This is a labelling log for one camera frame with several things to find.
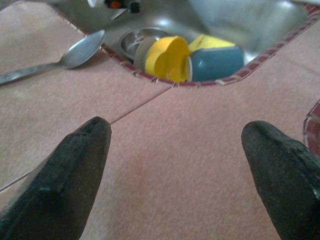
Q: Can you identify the yellow plastic bowl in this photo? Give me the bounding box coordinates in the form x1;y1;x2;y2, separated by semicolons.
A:
144;35;190;83

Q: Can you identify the steel sink basin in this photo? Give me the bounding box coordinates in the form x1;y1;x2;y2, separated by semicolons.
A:
47;0;320;88

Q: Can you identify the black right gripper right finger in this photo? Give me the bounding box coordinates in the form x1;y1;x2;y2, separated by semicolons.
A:
241;120;320;240

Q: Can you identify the beige small bowl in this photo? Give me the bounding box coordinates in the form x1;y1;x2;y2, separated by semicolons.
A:
133;36;161;72

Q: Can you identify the bright yellow sponge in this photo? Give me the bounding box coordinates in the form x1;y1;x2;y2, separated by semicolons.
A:
187;34;237;53

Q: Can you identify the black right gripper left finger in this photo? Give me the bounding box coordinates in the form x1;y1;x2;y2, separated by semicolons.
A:
0;116;112;240

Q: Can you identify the round steel bowl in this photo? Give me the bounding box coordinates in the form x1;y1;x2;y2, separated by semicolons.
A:
119;26;171;61

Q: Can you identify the blue ceramic mug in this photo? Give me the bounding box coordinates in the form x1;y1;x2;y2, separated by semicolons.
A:
186;46;245;83

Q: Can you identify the steel spoon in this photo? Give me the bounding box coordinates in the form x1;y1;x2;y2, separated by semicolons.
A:
0;29;106;86

